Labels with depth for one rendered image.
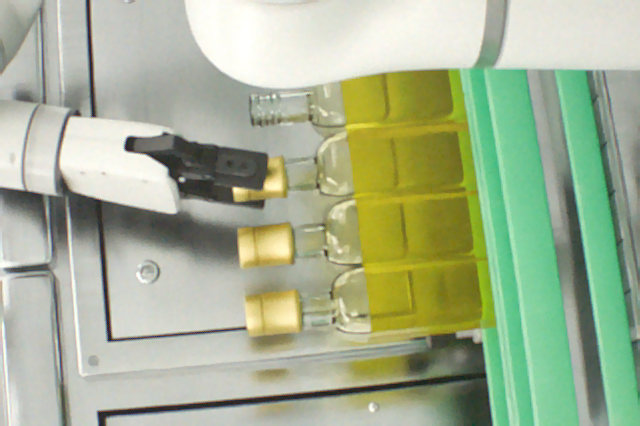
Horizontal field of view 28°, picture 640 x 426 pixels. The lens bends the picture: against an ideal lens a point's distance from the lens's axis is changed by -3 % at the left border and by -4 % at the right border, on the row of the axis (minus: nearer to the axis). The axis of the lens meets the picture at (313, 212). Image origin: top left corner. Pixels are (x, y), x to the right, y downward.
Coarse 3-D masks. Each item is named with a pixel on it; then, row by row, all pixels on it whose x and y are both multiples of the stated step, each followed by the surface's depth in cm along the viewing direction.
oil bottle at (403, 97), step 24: (384, 72) 111; (408, 72) 112; (432, 72) 112; (456, 72) 112; (312, 96) 112; (336, 96) 111; (360, 96) 111; (384, 96) 111; (408, 96) 111; (432, 96) 111; (456, 96) 111; (312, 120) 112; (336, 120) 111; (360, 120) 111; (384, 120) 111; (408, 120) 111; (432, 120) 112
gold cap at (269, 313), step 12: (252, 300) 108; (264, 300) 108; (276, 300) 108; (288, 300) 108; (252, 312) 107; (264, 312) 107; (276, 312) 107; (288, 312) 107; (300, 312) 107; (252, 324) 107; (264, 324) 107; (276, 324) 107; (288, 324) 107; (300, 324) 107; (252, 336) 108
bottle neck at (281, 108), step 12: (252, 96) 112; (264, 96) 112; (276, 96) 112; (288, 96) 112; (300, 96) 112; (252, 108) 112; (264, 108) 112; (276, 108) 112; (288, 108) 112; (300, 108) 112; (252, 120) 112; (264, 120) 112; (276, 120) 112; (288, 120) 113; (300, 120) 113
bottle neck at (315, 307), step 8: (304, 296) 108; (312, 296) 108; (320, 296) 108; (328, 296) 108; (304, 304) 108; (312, 304) 108; (320, 304) 108; (328, 304) 108; (304, 312) 107; (312, 312) 108; (320, 312) 108; (328, 312) 108; (304, 320) 108; (312, 320) 108; (320, 320) 108; (328, 320) 108; (304, 328) 109
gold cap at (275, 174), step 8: (272, 160) 111; (280, 160) 111; (272, 168) 111; (280, 168) 111; (272, 176) 110; (280, 176) 110; (272, 184) 111; (280, 184) 111; (240, 192) 111; (248, 192) 111; (256, 192) 111; (264, 192) 111; (272, 192) 111; (280, 192) 111; (240, 200) 111
